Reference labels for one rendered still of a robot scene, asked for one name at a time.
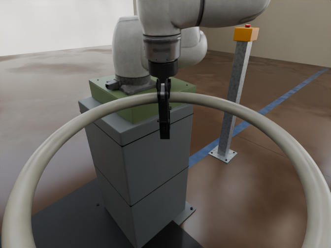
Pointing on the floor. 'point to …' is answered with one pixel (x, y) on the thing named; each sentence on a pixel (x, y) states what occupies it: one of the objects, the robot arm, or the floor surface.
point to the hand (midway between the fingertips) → (165, 125)
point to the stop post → (235, 89)
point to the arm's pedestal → (142, 170)
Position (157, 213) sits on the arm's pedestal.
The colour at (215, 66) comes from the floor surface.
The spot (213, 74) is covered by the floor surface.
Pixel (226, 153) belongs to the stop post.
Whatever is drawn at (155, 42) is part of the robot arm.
